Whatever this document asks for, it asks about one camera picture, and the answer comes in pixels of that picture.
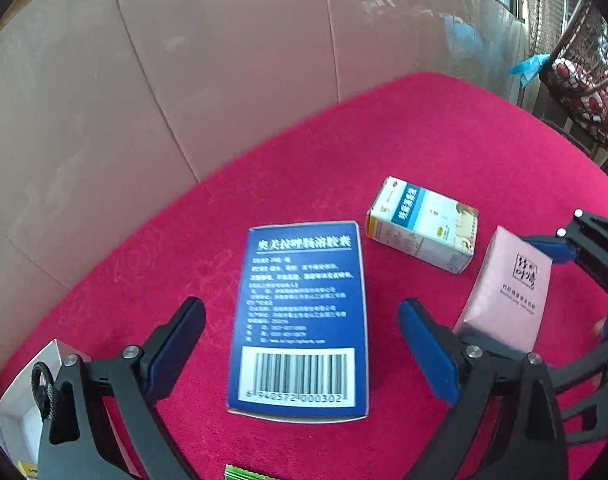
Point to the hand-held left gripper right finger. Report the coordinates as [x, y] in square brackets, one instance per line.
[429, 350]

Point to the blue medicine box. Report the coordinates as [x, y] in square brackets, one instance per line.
[299, 285]

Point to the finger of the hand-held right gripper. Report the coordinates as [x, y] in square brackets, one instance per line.
[584, 370]
[559, 252]

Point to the magenta table cloth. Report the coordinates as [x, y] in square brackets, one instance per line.
[384, 135]

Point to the wicker hanging chair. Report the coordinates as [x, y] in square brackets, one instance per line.
[591, 45]

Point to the blue plastic bag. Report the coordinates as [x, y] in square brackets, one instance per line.
[530, 67]

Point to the pink tissue packet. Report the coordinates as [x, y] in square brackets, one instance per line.
[509, 285]

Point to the small white medicine box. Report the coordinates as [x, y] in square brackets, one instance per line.
[424, 225]

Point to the green packet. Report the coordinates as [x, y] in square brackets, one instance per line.
[244, 473]

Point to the red white chair cushion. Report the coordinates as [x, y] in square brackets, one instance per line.
[589, 105]

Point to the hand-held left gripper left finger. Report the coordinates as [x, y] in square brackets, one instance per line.
[176, 345]

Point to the white cardboard box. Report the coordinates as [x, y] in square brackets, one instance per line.
[19, 410]

